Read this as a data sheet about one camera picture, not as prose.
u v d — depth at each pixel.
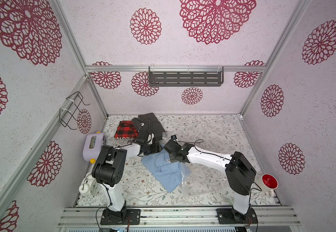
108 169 0.50
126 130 1.07
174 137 0.80
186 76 0.92
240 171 0.51
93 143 0.93
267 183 0.83
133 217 0.73
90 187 0.73
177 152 0.65
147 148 0.83
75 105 0.80
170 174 0.86
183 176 0.81
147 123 1.09
